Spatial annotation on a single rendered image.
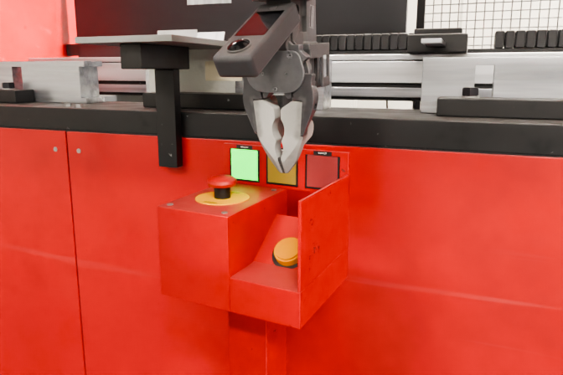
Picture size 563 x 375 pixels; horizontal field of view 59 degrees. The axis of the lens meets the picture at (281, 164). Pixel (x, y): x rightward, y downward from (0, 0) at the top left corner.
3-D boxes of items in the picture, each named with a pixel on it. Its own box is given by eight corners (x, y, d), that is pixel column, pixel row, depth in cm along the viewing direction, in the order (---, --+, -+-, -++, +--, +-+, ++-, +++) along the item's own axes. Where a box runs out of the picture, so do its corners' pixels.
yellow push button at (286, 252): (273, 268, 64) (268, 258, 62) (284, 244, 66) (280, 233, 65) (300, 273, 62) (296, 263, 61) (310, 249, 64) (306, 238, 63)
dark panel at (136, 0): (80, 84, 177) (70, -47, 169) (84, 84, 179) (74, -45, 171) (403, 88, 138) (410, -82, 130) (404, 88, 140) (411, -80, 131)
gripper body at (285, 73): (332, 90, 62) (331, -13, 58) (303, 100, 54) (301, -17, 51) (277, 89, 65) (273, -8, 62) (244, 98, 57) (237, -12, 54)
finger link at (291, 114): (322, 165, 63) (322, 92, 60) (303, 177, 58) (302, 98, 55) (300, 162, 64) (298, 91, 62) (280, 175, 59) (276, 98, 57)
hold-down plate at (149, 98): (142, 107, 100) (142, 92, 99) (158, 105, 105) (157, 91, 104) (282, 111, 89) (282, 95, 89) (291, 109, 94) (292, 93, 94)
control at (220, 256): (160, 295, 65) (153, 159, 61) (227, 254, 79) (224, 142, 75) (300, 330, 56) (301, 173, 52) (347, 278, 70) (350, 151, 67)
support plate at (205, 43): (74, 43, 79) (74, 37, 79) (167, 49, 103) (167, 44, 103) (172, 41, 73) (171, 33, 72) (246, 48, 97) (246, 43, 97)
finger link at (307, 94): (319, 135, 57) (317, 57, 55) (314, 137, 56) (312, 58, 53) (282, 132, 59) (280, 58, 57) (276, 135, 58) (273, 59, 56)
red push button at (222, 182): (201, 204, 65) (200, 177, 65) (218, 197, 69) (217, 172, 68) (227, 208, 64) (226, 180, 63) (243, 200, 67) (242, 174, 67)
